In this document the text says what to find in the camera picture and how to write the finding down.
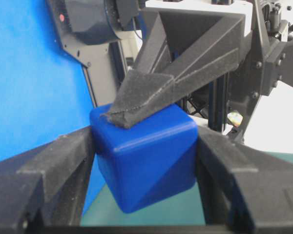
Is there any blue cube block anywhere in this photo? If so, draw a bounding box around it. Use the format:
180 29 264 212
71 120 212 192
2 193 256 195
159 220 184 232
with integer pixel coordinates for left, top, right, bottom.
90 104 198 213

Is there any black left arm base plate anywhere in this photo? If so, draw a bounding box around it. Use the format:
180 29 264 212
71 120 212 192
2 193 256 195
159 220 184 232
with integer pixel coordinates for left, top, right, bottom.
46 0 127 107

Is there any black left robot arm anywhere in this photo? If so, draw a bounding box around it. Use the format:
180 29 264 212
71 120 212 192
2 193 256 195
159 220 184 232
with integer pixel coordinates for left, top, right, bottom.
50 0 293 140

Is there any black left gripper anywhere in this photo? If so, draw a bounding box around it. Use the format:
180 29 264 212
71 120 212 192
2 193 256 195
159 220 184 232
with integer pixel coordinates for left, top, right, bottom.
228 0 293 142

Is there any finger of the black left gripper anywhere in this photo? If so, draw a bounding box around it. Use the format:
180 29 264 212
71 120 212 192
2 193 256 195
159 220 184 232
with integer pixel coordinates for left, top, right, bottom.
105 11 246 129

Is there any blue table cloth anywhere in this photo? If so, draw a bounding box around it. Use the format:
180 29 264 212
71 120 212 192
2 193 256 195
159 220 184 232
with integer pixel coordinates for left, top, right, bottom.
0 0 105 219

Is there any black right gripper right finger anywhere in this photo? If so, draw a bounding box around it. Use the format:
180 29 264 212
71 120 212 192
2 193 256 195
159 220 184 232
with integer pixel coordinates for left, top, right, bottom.
196 127 293 234

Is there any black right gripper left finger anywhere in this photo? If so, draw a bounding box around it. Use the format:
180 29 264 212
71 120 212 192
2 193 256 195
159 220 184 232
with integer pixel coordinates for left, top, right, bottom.
0 127 95 234

